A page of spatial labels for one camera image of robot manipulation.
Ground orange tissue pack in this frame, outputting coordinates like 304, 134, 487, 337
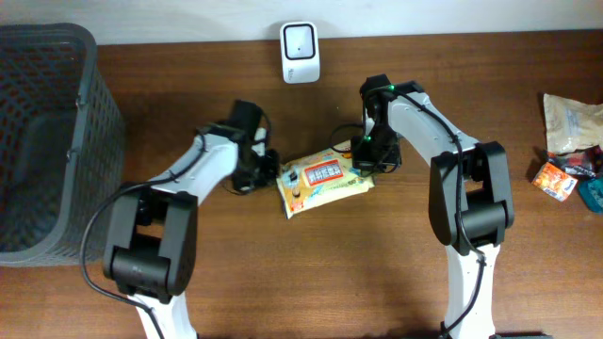
531, 163, 578, 202

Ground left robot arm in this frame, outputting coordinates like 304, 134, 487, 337
103, 100, 279, 338

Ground grey plastic mesh basket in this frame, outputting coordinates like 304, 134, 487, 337
1, 24, 125, 267

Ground black hex wrench set packet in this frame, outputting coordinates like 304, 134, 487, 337
547, 146, 602, 179

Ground teal mouthwash bottle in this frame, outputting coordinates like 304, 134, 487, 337
578, 178, 603, 214

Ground kraft paper pouch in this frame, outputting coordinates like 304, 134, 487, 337
543, 94, 602, 154

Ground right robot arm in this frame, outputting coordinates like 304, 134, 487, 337
351, 74, 514, 338

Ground yellow wet wipes pack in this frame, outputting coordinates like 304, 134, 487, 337
276, 140, 374, 219

